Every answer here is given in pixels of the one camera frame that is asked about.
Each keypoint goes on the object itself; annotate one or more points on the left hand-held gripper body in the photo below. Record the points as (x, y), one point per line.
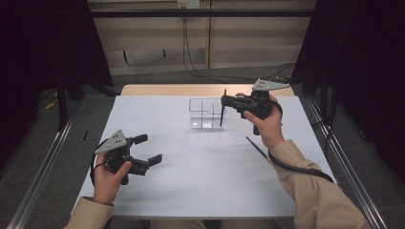
(111, 143)

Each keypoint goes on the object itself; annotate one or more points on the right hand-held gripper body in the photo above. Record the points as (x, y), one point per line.
(259, 103)

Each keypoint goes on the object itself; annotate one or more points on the black paintbrush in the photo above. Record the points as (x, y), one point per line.
(222, 111)
(254, 145)

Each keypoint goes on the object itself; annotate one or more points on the clear plastic organizer box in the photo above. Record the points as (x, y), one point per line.
(203, 114)

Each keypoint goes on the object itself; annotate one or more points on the person's right hand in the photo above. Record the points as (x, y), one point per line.
(270, 130)

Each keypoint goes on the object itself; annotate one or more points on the person's left hand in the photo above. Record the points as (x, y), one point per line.
(105, 184)

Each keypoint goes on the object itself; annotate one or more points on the small dark round object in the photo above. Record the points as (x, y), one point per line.
(239, 94)

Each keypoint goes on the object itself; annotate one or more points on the white table sheet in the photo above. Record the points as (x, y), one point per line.
(197, 178)

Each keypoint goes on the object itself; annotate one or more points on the black curtain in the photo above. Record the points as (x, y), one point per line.
(359, 63)
(47, 41)

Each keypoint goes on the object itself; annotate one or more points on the metal floor rail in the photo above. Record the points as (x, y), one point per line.
(347, 162)
(41, 171)

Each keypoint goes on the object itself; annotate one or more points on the white wall socket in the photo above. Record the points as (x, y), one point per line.
(188, 3)

